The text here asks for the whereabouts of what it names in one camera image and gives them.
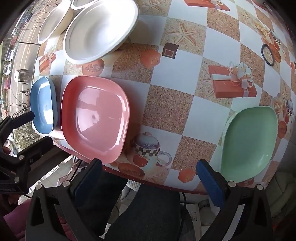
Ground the green plastic plate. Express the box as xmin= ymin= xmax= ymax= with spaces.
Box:
xmin=220 ymin=106 xmax=278 ymax=181

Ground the dark grey chair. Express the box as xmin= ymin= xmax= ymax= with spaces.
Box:
xmin=76 ymin=171 xmax=197 ymax=241

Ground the blue bowl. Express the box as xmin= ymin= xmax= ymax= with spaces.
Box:
xmin=30 ymin=76 xmax=58 ymax=134

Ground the person's pink clothing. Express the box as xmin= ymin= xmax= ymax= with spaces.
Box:
xmin=0 ymin=197 xmax=30 ymax=241

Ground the white foam bowl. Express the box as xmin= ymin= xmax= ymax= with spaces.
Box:
xmin=63 ymin=0 xmax=139 ymax=65
xmin=70 ymin=0 xmax=102 ymax=10
xmin=37 ymin=0 xmax=73 ymax=44

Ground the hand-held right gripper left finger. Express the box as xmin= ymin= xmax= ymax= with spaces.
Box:
xmin=25 ymin=158 xmax=109 ymax=241

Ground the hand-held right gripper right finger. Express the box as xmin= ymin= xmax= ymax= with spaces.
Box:
xmin=196 ymin=159 xmax=273 ymax=241

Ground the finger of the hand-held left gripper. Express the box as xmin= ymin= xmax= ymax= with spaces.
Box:
xmin=0 ymin=111 xmax=35 ymax=149
xmin=2 ymin=136 xmax=54 ymax=183

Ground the black cable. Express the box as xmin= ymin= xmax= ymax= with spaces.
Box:
xmin=179 ymin=191 xmax=188 ymax=241

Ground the pink plastic plate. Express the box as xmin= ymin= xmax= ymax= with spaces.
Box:
xmin=60 ymin=75 xmax=130 ymax=164

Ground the black rubber ring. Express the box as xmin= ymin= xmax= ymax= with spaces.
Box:
xmin=261 ymin=44 xmax=275 ymax=66

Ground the printed checkered tablecloth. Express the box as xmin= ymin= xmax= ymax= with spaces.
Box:
xmin=32 ymin=0 xmax=296 ymax=195

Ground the cream cushion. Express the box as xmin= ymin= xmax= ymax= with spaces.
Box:
xmin=266 ymin=171 xmax=290 ymax=209

